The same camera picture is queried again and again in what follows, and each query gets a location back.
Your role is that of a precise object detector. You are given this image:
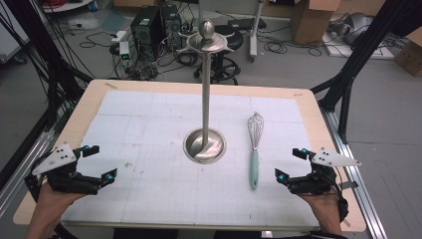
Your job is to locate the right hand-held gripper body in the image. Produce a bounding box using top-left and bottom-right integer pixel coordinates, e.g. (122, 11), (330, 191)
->
(287, 147), (362, 196)

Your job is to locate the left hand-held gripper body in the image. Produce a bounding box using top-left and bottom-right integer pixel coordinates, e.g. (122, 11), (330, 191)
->
(24, 142), (103, 200)

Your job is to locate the whisk with green handle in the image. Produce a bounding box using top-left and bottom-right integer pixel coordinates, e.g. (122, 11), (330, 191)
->
(247, 112), (265, 191)

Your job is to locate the person's left hand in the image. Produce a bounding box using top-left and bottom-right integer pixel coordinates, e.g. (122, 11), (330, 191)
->
(33, 182), (88, 230)

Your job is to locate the person's right hand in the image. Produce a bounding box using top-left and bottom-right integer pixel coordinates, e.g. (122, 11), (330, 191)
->
(298, 192), (342, 232)

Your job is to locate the grey tape strip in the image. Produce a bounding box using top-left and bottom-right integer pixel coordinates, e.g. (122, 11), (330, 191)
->
(340, 180), (360, 191)

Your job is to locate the white grid mat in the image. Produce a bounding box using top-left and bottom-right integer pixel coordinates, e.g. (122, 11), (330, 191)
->
(61, 90), (321, 228)

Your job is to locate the white adapter with green light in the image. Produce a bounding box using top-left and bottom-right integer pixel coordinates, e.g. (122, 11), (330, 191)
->
(118, 41), (131, 62)

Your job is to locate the silver metal utensil stand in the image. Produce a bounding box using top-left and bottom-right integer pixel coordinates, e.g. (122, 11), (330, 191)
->
(175, 18), (237, 164)

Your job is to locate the black swivel stool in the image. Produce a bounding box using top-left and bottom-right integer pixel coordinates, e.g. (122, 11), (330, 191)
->
(193, 24), (245, 87)

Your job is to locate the white power strip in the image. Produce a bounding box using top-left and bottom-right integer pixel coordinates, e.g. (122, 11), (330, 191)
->
(110, 30), (127, 44)

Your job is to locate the white floor board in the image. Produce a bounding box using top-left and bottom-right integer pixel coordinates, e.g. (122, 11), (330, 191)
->
(322, 30), (396, 61)

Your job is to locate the small cardboard box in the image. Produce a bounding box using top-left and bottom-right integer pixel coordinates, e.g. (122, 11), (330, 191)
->
(393, 28), (422, 78)

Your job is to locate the white metal stand leg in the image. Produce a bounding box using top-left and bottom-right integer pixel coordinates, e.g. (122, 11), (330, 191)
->
(248, 0), (264, 64)

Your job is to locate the grey headset device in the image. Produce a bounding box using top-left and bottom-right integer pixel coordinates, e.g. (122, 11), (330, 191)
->
(327, 12), (374, 46)

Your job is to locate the tall open cardboard box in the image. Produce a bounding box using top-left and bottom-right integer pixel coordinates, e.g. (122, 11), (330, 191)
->
(290, 0), (341, 46)

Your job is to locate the large black computer tower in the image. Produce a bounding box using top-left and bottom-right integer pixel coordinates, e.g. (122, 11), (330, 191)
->
(129, 5), (163, 62)

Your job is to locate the flat black device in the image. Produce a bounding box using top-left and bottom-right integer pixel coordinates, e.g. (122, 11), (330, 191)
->
(227, 17), (268, 31)

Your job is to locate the round white table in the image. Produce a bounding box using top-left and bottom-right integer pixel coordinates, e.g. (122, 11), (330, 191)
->
(42, 0), (95, 14)

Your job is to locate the slim black computer tower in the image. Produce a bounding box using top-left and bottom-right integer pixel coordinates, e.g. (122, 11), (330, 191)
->
(160, 4), (183, 51)

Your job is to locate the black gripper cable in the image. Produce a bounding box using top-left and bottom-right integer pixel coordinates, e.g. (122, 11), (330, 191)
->
(330, 165), (346, 200)

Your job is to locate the aluminium rail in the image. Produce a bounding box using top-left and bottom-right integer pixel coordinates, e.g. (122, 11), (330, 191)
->
(319, 108), (388, 239)
(0, 127), (56, 217)

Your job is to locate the black hand strap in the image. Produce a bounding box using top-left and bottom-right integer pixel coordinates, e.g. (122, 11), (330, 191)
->
(24, 174), (44, 203)
(337, 197), (350, 223)

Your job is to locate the black metal frame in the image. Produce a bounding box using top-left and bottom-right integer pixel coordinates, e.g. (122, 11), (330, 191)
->
(0, 0), (95, 190)
(311, 0), (422, 144)

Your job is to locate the coiled black floor cable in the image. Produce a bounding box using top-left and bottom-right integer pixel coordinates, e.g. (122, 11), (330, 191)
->
(263, 39), (289, 55)

